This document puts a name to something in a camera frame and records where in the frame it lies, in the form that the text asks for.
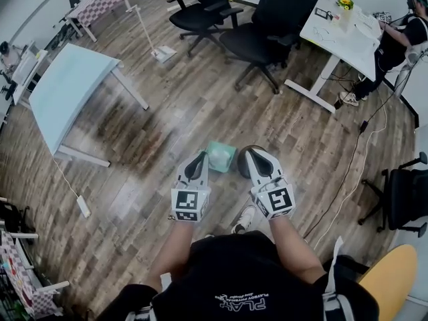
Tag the black framed tablet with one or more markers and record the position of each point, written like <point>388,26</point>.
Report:
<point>323,13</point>

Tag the person's right forearm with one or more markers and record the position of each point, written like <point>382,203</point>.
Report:
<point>294,249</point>

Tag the black power adapter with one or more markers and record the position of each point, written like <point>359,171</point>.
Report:
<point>364,126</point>

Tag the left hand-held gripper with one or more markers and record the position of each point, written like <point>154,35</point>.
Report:
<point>187,201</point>

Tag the person's black shirt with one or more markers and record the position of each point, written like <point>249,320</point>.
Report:
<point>240,279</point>

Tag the black office chair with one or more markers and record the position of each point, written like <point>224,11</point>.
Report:
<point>267,32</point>
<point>15,219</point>
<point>200,15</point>
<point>406,196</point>

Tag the person's left forearm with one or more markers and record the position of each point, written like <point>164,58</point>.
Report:
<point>172,252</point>

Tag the checkered cloth table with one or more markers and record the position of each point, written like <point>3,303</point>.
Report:
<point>23,283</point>
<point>100,3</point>

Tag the teal dustpan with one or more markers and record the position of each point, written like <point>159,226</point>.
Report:
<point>220,157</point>

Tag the person's white shoe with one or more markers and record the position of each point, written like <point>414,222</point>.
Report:
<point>245,217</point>

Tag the white desk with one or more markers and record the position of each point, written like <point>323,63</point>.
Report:
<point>341,42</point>
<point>28,69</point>

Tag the white power strip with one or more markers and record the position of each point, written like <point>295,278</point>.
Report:
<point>83,206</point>

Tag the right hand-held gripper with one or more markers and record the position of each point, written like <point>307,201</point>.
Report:
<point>277,199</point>

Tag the yellow round table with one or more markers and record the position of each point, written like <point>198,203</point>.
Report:
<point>391,273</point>

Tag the yellow flowers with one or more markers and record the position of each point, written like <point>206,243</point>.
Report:
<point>345,3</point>

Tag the light blue table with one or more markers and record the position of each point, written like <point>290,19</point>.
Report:
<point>72,92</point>

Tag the white floor stand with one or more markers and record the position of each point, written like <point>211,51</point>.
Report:
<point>164,53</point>

